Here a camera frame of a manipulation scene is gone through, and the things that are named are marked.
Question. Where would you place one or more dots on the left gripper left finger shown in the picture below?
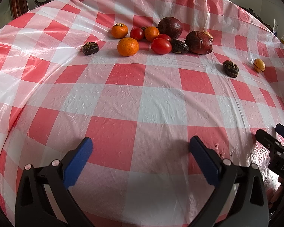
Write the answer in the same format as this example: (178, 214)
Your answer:
(33, 207)

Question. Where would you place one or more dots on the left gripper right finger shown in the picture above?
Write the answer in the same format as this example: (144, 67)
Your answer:
(239, 196)

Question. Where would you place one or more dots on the small yellow fruit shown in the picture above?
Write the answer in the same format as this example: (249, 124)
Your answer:
(259, 65)

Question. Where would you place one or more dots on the wrinkled dark passionfruit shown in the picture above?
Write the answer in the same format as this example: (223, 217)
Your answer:
(90, 48)
(231, 69)

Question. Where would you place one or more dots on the cracked dark red pomegranate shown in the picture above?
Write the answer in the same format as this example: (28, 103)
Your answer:
(199, 42)

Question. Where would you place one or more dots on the small red tomato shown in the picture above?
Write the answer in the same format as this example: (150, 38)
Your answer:
(164, 36)

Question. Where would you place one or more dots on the dark purple round passionfruit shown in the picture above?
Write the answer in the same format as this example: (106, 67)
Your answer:
(171, 27)

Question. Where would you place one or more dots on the orange tangerine with stem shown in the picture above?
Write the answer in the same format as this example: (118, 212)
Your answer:
(119, 31)

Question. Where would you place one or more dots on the person hand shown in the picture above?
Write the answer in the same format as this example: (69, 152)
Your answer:
(276, 197)

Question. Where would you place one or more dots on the red white checkered tablecloth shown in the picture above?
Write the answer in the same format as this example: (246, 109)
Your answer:
(140, 111)

